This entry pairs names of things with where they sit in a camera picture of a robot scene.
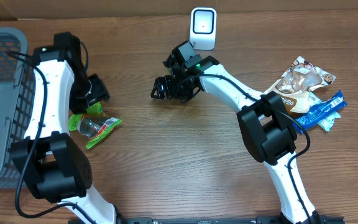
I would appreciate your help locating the white snack packet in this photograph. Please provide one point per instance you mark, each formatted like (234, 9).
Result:
(328, 122)

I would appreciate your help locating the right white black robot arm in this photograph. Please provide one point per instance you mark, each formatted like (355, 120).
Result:
(268, 132)

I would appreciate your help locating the green snack packet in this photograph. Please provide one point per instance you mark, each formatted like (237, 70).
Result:
(95, 124)

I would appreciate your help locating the white barcode scanner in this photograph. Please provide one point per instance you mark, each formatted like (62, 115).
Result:
(203, 28)

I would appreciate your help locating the blue oreo packet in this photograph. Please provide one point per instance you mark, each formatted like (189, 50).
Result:
(318, 112)

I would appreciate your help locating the grey plastic mesh basket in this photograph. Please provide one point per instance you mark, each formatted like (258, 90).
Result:
(17, 87)

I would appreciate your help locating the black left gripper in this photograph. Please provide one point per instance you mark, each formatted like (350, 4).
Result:
(101, 93)

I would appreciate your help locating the beige pastry snack packet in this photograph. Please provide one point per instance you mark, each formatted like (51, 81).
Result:
(296, 83)

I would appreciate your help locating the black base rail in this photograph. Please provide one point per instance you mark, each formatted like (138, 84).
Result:
(258, 220)

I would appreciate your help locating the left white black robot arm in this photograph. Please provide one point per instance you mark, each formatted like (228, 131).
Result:
(55, 173)

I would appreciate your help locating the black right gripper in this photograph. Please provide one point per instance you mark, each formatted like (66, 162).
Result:
(165, 81)

